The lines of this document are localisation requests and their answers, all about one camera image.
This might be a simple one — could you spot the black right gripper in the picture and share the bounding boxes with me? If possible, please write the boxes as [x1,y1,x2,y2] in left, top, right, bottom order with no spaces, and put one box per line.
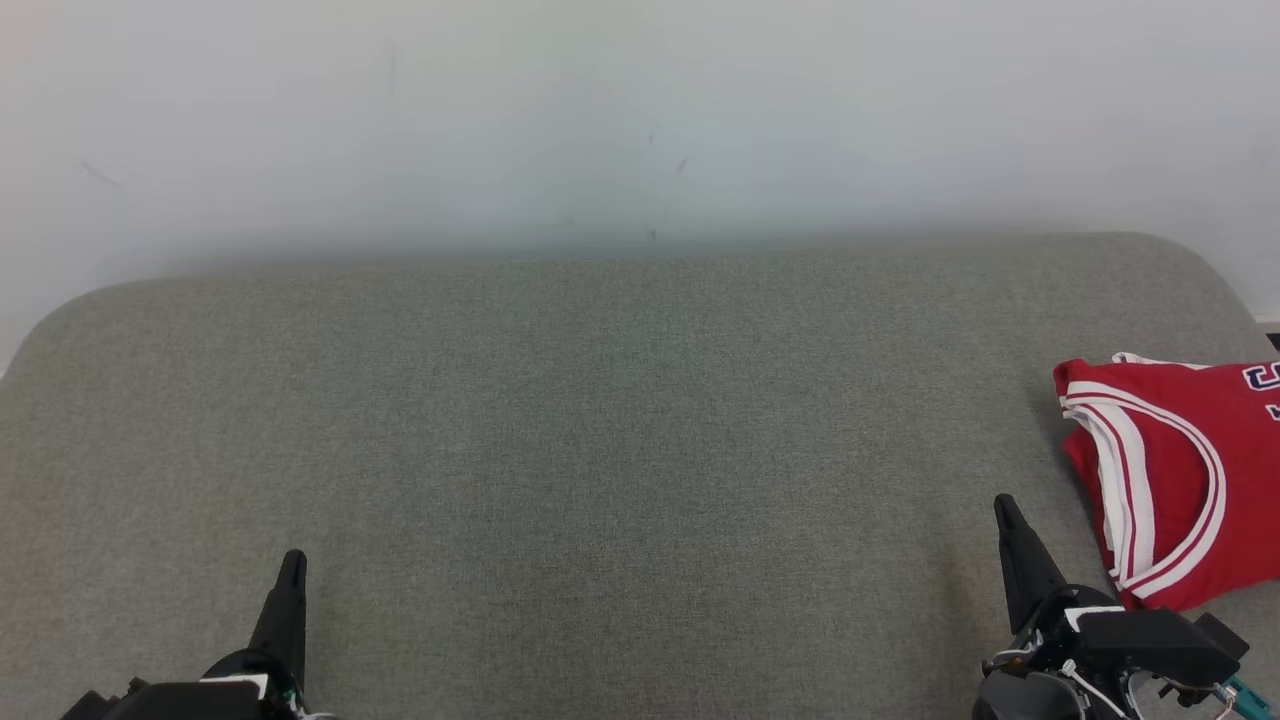
[974,493,1133,720]

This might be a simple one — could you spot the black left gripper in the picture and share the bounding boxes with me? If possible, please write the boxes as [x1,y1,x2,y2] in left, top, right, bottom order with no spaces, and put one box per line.
[200,549,313,720]

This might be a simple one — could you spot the red basketball jersey white trim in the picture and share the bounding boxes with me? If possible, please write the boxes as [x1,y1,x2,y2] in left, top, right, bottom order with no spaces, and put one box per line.
[1052,351,1280,614]

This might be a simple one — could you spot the thin red white wires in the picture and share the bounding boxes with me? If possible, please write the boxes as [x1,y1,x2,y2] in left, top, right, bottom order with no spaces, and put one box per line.
[1058,658,1243,720]

